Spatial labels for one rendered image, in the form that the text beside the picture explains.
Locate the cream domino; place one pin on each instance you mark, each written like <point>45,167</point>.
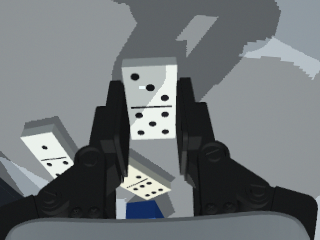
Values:
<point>144,182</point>

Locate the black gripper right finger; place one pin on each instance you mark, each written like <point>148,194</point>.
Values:
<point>220,183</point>

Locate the dark grey bin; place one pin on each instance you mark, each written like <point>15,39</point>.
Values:
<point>7,193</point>

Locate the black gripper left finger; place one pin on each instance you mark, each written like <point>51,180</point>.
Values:
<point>100,167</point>

